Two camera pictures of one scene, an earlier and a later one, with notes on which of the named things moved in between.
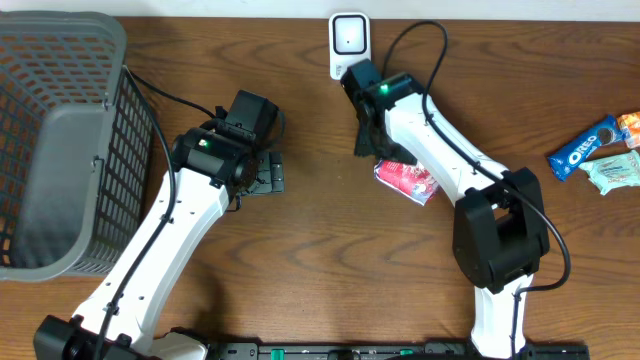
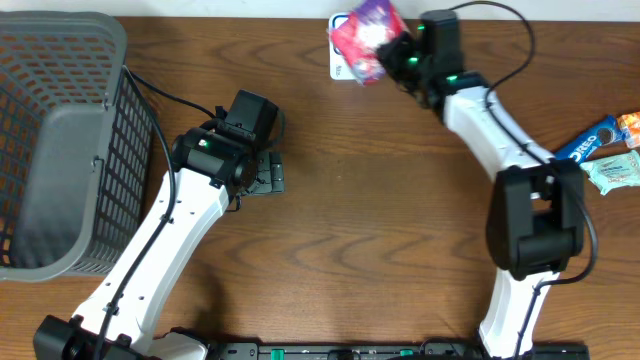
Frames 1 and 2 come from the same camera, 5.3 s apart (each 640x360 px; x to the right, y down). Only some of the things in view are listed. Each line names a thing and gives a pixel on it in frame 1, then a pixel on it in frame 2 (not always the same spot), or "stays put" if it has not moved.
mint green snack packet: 614,172 stays put
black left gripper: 271,173 stays put
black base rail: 387,350 stays put
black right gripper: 364,148 -> 391,56
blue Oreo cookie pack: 564,161 stays put
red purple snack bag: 411,179 -> 359,35
